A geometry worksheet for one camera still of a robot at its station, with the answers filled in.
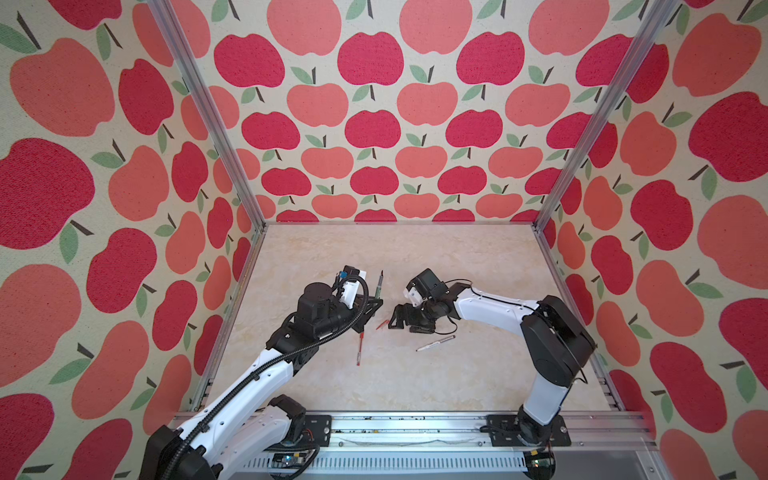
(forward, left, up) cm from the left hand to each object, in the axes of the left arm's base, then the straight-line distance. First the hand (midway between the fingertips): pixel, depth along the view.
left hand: (381, 308), depth 73 cm
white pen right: (0, -17, -21) cm, 26 cm away
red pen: (+2, +6, -22) cm, 23 cm away
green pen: (+4, +1, +3) cm, 5 cm away
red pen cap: (+6, -1, -20) cm, 21 cm away
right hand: (+2, -5, -18) cm, 19 cm away
